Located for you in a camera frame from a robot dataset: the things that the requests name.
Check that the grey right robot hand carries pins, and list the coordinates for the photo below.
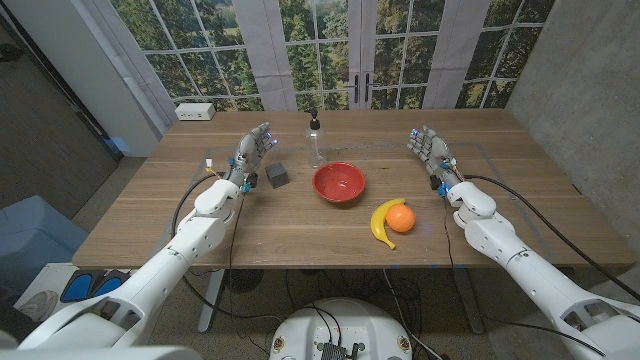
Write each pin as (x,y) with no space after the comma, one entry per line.
(434,150)

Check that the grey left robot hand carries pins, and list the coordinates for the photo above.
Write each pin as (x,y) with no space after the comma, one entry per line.
(249,150)

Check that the clear dispenser bottle black pump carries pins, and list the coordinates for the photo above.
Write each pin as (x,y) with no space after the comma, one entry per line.
(316,145)

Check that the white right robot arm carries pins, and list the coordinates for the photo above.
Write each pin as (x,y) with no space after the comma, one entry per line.
(530,270)

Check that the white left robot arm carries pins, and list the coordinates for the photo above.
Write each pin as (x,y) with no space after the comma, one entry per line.
(165,260)

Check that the white robot shoulder housing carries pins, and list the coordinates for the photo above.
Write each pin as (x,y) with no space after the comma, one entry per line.
(100,354)

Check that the toy orange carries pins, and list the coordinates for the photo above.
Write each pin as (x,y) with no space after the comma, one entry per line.
(400,218)

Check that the yellow toy banana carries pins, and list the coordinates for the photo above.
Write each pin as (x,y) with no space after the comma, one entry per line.
(376,222)

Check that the red bowl plate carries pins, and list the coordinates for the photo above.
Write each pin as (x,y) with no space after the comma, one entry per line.
(338,182)

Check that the dark grey cube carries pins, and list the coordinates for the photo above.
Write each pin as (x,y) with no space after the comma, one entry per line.
(276,175)

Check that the white power strip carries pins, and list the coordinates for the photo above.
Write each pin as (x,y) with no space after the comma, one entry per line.
(195,111)

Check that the printed window forest backdrop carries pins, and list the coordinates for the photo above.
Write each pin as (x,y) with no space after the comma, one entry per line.
(320,50)

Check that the round black floor fan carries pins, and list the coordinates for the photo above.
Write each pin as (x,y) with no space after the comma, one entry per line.
(243,280)

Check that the metal table leg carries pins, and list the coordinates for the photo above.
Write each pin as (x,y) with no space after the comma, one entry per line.
(470,305)
(210,300)

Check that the blue black foot pedal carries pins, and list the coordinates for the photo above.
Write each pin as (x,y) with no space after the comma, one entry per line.
(77,289)
(109,285)

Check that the white robot torso base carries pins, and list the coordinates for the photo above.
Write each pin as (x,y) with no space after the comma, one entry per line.
(340,325)

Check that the blue storage bin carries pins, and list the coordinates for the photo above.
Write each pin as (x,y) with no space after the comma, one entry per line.
(35,235)

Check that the white floor platform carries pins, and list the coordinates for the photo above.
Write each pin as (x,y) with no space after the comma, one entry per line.
(50,277)

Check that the white shoe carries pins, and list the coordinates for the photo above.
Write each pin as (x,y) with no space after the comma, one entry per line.
(40,306)

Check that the dark trouser leg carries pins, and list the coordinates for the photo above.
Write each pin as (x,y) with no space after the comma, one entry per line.
(15,325)

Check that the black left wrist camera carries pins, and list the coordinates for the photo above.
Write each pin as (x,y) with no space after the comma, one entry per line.
(253,180)

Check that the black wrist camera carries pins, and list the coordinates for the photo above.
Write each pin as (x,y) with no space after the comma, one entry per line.
(435,182)
(253,180)

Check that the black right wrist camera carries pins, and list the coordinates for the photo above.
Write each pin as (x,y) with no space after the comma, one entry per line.
(435,182)

